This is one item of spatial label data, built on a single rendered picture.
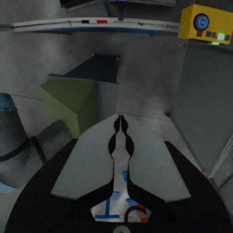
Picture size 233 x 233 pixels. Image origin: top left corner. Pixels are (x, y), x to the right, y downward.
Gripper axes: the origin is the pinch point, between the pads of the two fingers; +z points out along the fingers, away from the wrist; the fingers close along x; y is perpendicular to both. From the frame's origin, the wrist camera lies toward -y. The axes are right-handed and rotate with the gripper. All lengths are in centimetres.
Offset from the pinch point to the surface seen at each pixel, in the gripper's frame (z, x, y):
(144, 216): 107, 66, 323
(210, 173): 44, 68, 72
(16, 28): 57, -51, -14
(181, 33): 41.6, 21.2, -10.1
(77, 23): 58, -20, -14
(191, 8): 36.8, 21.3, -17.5
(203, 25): 34.9, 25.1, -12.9
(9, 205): 35, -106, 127
